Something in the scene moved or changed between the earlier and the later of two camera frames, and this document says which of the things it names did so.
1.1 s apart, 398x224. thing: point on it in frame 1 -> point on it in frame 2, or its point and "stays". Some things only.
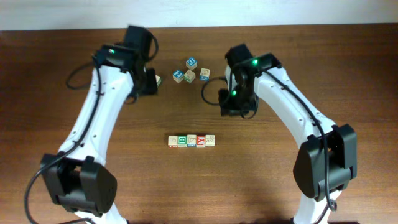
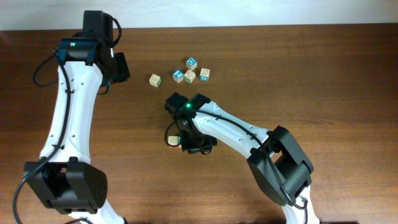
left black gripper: (152, 84) -> (124, 70)
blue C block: (191, 63) stays
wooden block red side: (173, 142) stays
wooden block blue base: (204, 74) stays
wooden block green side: (158, 79) stays
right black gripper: (226, 109) -> (191, 149)
